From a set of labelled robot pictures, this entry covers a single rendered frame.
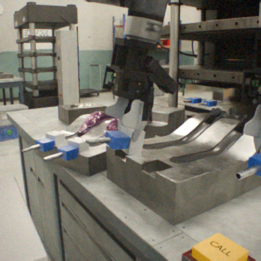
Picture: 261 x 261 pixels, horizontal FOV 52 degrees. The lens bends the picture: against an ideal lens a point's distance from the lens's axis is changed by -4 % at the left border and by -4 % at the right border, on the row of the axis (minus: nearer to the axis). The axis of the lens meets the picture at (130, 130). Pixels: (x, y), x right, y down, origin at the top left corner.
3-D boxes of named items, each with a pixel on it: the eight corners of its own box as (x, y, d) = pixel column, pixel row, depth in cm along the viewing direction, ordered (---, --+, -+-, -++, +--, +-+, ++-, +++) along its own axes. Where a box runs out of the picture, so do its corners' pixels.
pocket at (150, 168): (155, 189, 54) (156, 172, 53) (140, 180, 59) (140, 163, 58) (173, 183, 57) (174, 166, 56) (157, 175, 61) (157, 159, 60)
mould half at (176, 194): (173, 226, 51) (177, 158, 48) (106, 177, 72) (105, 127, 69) (298, 166, 78) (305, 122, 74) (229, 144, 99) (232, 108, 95)
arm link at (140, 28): (148, 23, 60) (172, 25, 54) (144, 43, 62) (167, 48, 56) (120, 15, 56) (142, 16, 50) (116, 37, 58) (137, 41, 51)
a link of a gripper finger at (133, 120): (115, 142, 59) (117, 98, 58) (137, 141, 62) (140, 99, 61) (123, 144, 56) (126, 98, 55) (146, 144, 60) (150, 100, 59)
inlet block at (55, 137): (28, 162, 75) (26, 143, 74) (19, 158, 78) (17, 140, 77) (66, 150, 85) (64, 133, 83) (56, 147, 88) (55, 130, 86)
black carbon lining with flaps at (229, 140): (177, 174, 58) (180, 130, 55) (134, 152, 71) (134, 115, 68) (267, 145, 76) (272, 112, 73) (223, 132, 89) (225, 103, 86)
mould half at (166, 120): (89, 176, 73) (87, 136, 70) (35, 154, 89) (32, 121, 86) (183, 136, 110) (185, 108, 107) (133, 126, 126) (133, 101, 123)
